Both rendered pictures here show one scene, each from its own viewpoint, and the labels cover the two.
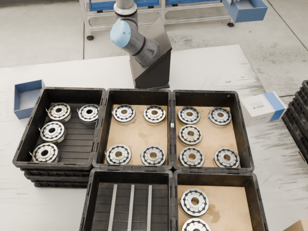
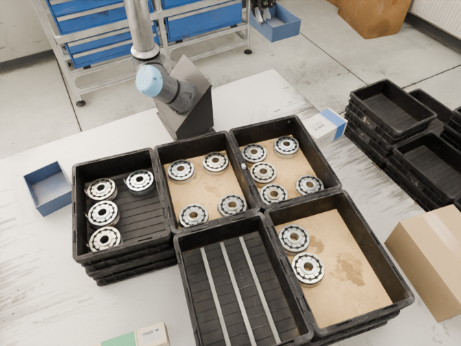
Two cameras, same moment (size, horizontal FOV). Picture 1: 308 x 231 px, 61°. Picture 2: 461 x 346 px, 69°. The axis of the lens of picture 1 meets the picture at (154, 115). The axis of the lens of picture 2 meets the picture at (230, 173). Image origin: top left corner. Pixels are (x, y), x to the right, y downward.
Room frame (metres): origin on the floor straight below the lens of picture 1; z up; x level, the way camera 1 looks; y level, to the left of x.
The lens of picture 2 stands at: (-0.12, 0.21, 1.86)
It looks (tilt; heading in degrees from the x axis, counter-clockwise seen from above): 51 degrees down; 343
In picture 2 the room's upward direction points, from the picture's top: 2 degrees counter-clockwise
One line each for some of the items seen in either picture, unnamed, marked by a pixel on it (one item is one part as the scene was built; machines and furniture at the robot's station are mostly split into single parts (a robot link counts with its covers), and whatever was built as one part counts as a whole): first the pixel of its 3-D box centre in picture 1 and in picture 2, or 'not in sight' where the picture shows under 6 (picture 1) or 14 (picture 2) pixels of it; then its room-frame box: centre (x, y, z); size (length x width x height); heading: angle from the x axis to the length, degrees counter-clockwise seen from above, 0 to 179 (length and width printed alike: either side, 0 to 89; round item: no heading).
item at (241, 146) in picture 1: (206, 134); (280, 167); (0.61, -0.23, 0.87); 0.40 x 0.30 x 0.11; 178
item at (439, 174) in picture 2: not in sight; (427, 181); (0.64, -1.21, 0.31); 0.40 x 0.30 x 0.34; 9
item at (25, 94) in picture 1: (30, 98); (51, 187); (0.93, 0.67, 0.74); 0.20 x 0.15 x 0.07; 17
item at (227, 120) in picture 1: (220, 115); (286, 145); (0.72, -0.30, 0.86); 0.10 x 0.10 x 0.01
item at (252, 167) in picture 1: (208, 127); (280, 158); (0.61, -0.23, 0.92); 0.40 x 0.30 x 0.02; 178
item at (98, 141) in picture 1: (136, 125); (203, 177); (0.62, 0.07, 0.92); 0.40 x 0.30 x 0.02; 178
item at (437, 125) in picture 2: not in sight; (419, 123); (1.10, -1.55, 0.26); 0.40 x 0.30 x 0.23; 9
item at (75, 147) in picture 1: (67, 130); (122, 206); (0.63, 0.37, 0.87); 0.40 x 0.30 x 0.11; 178
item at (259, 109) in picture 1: (260, 109); (321, 129); (0.85, -0.56, 0.75); 0.20 x 0.12 x 0.09; 106
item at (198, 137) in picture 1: (190, 134); (263, 171); (0.62, -0.16, 0.86); 0.10 x 0.10 x 0.01
